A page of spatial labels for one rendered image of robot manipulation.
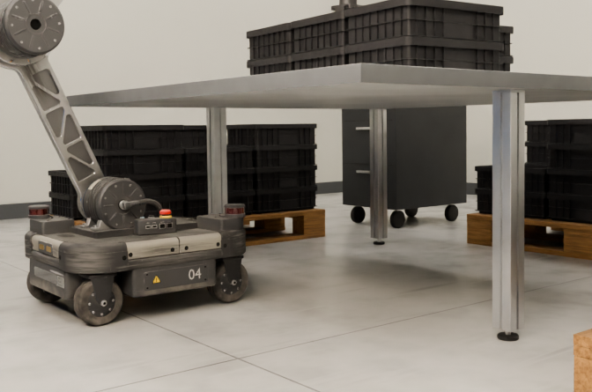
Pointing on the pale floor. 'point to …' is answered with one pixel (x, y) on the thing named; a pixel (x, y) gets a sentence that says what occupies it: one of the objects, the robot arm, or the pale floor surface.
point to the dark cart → (408, 160)
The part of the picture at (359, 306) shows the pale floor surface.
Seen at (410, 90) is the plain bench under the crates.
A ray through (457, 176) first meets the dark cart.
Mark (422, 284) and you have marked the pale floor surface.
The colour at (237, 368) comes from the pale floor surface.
